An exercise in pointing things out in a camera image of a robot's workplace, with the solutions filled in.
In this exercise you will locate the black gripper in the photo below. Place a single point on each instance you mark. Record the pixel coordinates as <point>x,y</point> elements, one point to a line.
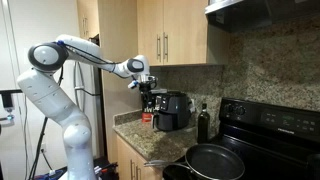
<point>147,88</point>

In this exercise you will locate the wide wooden wall cabinet door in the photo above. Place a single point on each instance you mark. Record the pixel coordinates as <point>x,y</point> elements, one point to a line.
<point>186,30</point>

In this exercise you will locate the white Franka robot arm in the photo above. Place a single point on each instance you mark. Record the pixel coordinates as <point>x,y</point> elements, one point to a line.
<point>50,96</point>

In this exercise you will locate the black air fryer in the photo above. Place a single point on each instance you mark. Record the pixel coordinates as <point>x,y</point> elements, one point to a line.
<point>173,113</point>

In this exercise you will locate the red black printed container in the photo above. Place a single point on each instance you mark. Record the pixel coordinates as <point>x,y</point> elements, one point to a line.
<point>147,118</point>

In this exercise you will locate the grey refrigerator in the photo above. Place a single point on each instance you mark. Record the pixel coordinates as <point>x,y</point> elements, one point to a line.
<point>95,116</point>

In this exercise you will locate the wooden base cabinet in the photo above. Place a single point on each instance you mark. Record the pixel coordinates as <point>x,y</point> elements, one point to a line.
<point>123,156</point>

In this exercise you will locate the dark glass oil bottle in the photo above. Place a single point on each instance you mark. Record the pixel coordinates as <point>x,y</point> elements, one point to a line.
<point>203,126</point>

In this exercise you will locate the tall wooden pantry cabinet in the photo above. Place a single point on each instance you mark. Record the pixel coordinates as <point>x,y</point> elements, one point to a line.
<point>116,33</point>

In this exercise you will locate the black stove knob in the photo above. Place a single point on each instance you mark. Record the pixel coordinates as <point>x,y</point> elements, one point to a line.
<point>240,110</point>
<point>228,108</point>

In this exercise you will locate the black frying pan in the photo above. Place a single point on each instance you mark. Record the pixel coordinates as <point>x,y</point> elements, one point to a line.
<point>213,161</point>

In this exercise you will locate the black tripod leg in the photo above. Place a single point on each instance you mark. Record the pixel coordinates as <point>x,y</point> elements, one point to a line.
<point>38,146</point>

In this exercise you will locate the black electric stove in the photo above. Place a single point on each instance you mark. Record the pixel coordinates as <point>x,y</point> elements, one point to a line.
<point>273,140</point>

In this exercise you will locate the range hood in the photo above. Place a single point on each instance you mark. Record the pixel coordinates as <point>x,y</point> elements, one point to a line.
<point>253,15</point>

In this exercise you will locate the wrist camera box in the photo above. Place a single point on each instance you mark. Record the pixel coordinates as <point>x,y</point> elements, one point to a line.
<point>152,80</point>

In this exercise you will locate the narrow wooden wall cabinet door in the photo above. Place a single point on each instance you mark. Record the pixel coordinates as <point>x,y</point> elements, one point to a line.
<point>148,30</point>

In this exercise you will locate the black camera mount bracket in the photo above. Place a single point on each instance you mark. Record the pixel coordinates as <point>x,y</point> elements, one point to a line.
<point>6,98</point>

